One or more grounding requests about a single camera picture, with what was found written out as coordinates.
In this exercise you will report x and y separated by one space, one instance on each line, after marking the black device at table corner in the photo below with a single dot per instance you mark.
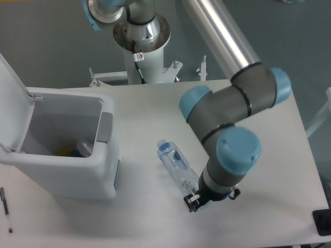
322 221

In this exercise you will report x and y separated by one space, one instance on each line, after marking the white trash can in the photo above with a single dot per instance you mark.
37 122

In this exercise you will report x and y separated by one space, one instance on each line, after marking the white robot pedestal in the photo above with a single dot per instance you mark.
143 47

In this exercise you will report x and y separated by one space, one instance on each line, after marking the white paper trash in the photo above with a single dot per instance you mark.
85 148

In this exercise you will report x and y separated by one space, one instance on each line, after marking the black pen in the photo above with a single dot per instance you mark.
6 211

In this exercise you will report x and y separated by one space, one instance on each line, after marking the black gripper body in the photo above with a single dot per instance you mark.
206 195

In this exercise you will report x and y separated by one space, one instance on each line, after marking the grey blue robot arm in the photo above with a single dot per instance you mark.
232 150

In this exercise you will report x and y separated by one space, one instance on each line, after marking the white frame post right edge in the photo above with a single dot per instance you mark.
320 117

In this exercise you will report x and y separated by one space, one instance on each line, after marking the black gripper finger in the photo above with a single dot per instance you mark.
192 202

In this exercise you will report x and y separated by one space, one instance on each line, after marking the white metal frame bracket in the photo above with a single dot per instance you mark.
202 70

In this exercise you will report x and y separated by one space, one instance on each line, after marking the clear plastic water bottle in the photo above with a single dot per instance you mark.
178 167

